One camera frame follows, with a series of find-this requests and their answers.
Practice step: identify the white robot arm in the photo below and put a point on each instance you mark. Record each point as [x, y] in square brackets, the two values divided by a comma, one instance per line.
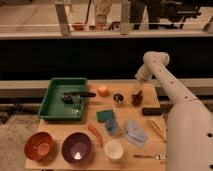
[189, 134]

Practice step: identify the orange carrot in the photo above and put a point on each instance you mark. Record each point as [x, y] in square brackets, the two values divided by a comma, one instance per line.
[96, 133]

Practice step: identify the green sponge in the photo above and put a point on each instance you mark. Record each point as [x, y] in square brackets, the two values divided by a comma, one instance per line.
[104, 115]

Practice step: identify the white cup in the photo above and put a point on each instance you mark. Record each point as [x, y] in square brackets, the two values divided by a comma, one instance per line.
[114, 150]

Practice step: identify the small dark metal cup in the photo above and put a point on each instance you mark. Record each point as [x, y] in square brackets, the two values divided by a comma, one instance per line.
[118, 99]

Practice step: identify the black rectangular block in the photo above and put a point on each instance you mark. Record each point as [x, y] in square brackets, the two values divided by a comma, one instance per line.
[151, 111]

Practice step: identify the yellow wooden stick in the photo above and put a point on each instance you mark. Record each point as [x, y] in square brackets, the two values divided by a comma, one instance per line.
[155, 125]

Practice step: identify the red bowl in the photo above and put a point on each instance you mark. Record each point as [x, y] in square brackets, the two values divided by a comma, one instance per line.
[38, 146]

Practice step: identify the black handled can opener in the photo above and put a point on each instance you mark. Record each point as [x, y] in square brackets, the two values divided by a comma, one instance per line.
[73, 97]

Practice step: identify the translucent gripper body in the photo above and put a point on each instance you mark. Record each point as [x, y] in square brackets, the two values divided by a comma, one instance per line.
[138, 87]

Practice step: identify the light blue folded cloth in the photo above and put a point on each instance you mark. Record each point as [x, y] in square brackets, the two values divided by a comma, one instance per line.
[134, 134]

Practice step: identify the wooden board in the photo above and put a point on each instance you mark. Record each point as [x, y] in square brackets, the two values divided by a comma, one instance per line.
[99, 161]

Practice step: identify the blue crumpled cloth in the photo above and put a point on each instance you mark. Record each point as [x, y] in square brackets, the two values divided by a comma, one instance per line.
[111, 126]

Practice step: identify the orange fruit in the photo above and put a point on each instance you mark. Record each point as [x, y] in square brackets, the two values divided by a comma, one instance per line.
[103, 91]

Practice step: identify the purple bowl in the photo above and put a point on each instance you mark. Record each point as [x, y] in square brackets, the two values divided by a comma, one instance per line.
[77, 148]

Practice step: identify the green plastic tray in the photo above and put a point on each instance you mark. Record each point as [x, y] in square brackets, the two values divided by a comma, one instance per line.
[59, 104]

